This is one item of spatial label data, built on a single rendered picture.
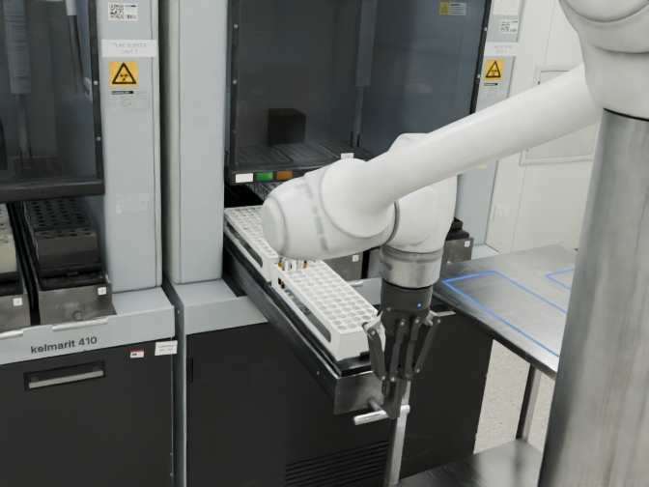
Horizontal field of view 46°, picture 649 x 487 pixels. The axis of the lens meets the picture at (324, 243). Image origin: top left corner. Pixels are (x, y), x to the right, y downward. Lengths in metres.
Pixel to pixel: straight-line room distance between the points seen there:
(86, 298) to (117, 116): 0.35
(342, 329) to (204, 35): 0.64
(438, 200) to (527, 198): 2.61
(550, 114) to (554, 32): 2.65
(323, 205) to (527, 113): 0.26
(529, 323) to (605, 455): 0.82
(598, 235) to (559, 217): 3.21
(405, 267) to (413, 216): 0.09
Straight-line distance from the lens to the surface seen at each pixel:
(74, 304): 1.53
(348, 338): 1.24
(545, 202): 3.70
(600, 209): 0.59
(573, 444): 0.67
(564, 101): 0.82
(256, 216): 1.70
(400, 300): 1.09
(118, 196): 1.56
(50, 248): 1.56
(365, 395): 1.27
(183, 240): 1.63
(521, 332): 1.42
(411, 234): 1.02
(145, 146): 1.54
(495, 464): 1.99
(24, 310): 1.53
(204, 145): 1.57
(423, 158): 0.84
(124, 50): 1.49
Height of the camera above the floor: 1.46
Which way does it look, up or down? 22 degrees down
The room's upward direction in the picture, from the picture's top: 4 degrees clockwise
